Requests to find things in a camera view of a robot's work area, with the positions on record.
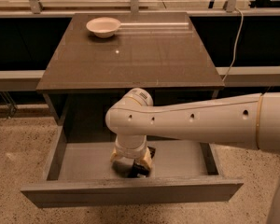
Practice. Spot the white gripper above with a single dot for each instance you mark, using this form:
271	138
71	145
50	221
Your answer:
131	152

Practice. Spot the black rxbar chocolate bar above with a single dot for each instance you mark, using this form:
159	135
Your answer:
139	171

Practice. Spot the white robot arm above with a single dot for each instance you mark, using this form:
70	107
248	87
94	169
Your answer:
247	121

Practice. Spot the open grey top drawer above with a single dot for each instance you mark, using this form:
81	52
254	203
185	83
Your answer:
79	171

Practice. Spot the grey drawer cabinet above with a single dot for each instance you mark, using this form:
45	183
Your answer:
159	52

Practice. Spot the white paper bowl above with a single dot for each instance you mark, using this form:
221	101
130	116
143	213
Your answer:
104	27

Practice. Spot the metal railing frame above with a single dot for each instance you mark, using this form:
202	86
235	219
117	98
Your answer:
133	3

